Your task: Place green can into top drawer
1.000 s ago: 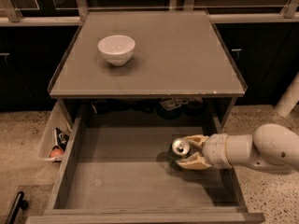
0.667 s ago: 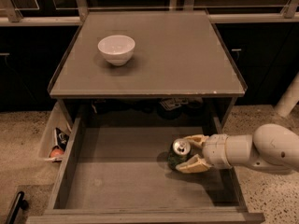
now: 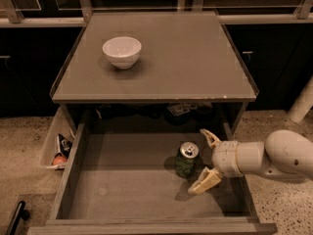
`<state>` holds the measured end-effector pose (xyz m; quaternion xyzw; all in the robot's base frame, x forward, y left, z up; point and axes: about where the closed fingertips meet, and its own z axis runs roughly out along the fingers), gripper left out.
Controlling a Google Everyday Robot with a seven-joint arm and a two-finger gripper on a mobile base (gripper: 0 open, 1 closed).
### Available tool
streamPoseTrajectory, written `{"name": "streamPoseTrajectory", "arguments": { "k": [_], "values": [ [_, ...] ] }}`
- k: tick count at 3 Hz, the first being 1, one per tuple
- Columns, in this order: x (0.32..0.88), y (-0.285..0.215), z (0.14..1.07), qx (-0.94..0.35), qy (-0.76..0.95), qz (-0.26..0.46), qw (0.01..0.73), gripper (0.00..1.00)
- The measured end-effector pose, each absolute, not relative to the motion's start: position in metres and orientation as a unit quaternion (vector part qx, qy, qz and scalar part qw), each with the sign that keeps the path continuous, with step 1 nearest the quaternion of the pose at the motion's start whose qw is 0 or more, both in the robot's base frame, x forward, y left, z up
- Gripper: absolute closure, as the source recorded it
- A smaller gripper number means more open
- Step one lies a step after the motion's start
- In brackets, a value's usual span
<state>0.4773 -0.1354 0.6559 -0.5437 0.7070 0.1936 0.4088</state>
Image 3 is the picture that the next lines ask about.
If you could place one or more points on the dark snack bag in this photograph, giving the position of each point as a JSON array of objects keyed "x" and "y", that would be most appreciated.
[{"x": 64, "y": 145}]

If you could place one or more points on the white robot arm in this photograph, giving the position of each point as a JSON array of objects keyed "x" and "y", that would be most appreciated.
[{"x": 283, "y": 156}]

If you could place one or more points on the black handle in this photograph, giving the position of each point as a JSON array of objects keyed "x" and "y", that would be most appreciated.
[{"x": 20, "y": 212}]

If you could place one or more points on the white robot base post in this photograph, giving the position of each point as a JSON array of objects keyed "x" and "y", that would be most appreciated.
[{"x": 302, "y": 104}]

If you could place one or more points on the green soda can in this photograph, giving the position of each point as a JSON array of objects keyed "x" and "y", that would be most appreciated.
[{"x": 186, "y": 159}]

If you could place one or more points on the white ceramic bowl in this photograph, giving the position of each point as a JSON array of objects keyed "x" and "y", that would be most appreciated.
[{"x": 122, "y": 52}]

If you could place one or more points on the orange ball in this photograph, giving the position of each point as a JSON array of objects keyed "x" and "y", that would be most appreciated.
[{"x": 59, "y": 160}]

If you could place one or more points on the open grey top drawer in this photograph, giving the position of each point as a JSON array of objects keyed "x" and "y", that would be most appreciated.
[{"x": 120, "y": 179}]

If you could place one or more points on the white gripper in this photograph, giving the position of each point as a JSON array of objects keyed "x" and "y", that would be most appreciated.
[{"x": 224, "y": 158}]

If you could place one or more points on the clear plastic bin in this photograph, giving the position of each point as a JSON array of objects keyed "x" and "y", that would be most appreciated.
[{"x": 50, "y": 148}]

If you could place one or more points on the grey cabinet with top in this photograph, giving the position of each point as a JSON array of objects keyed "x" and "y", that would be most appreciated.
[{"x": 185, "y": 57}]

